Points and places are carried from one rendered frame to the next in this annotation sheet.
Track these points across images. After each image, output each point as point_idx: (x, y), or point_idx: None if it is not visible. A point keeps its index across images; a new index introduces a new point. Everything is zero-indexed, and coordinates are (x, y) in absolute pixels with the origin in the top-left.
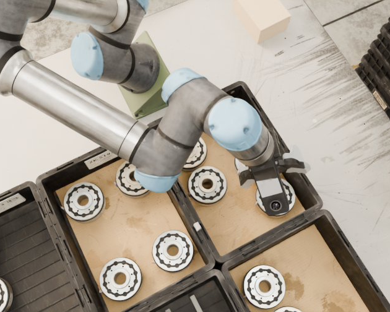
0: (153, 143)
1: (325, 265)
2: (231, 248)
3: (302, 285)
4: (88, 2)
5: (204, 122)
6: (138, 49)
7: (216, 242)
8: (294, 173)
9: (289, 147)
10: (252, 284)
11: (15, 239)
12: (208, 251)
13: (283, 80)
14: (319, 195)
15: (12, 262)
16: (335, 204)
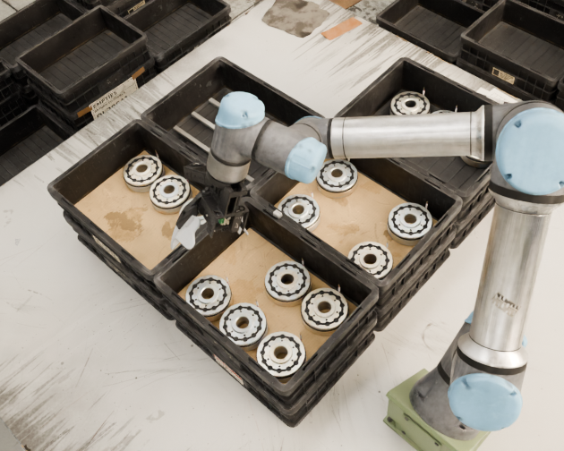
0: (317, 125)
1: (143, 258)
2: (243, 240)
3: (164, 234)
4: (484, 268)
5: (269, 119)
6: (448, 401)
7: (259, 241)
8: None
9: (208, 414)
10: None
11: (457, 177)
12: (259, 200)
13: None
14: (159, 366)
15: (446, 160)
16: (139, 362)
